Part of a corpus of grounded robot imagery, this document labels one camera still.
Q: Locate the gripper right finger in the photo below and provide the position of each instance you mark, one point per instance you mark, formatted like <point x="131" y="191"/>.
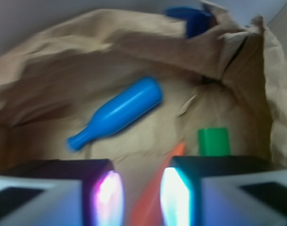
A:
<point x="223" y="191"/>

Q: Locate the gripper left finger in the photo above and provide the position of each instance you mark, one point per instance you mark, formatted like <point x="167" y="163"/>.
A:
<point x="62" y="193"/>

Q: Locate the green rectangular block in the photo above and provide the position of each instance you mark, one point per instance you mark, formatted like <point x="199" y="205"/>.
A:
<point x="214" y="142"/>

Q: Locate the orange toy carrot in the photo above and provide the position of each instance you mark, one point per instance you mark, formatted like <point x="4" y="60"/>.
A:
<point x="147" y="210"/>

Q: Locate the blue toy bottle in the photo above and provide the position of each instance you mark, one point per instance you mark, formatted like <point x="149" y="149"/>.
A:
<point x="119" y="112"/>

